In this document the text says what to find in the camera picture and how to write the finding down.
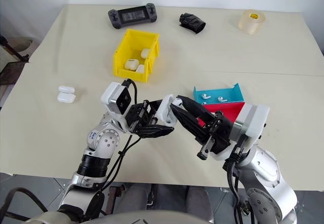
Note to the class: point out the black mesh panel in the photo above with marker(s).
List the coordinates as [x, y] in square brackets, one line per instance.
[10, 72]

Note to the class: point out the black frame chair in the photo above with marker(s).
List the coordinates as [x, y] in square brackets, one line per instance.
[15, 49]

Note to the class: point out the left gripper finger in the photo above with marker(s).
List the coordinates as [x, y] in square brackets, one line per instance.
[154, 103]
[154, 131]

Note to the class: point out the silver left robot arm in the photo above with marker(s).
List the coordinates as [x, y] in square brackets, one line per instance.
[106, 143]

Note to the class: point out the red plastic tray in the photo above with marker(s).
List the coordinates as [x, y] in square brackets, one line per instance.
[227, 111]

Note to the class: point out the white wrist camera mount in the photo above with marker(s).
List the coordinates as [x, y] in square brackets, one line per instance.
[255, 117]
[114, 92]

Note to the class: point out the black crumpled pouch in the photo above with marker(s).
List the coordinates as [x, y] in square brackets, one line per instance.
[191, 23]

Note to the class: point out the translucent tape roll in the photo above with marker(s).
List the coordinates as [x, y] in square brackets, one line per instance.
[250, 23]

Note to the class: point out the closed white earbud case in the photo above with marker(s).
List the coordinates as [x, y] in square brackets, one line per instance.
[66, 89]
[66, 97]
[131, 64]
[140, 68]
[145, 53]

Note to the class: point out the yellow plastic bin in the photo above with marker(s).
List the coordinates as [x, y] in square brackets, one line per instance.
[124, 47]

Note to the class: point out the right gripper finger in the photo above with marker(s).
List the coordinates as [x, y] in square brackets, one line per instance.
[189, 125]
[197, 109]

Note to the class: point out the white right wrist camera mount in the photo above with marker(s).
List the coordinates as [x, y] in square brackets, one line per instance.
[255, 117]

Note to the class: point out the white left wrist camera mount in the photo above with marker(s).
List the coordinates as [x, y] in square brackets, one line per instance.
[114, 92]

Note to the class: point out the gray handheld game controller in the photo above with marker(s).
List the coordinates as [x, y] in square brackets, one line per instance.
[131, 15]

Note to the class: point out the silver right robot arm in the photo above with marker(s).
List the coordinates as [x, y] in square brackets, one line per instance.
[265, 176]

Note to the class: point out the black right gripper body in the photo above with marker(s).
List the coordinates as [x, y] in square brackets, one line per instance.
[221, 135]

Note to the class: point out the white earbud case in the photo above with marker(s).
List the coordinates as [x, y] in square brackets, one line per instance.
[140, 68]
[131, 64]
[66, 89]
[66, 97]
[165, 111]
[145, 53]

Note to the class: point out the blue plastic tray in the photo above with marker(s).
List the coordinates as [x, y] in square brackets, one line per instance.
[235, 93]

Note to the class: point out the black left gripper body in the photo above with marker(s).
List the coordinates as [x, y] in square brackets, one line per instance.
[140, 115]

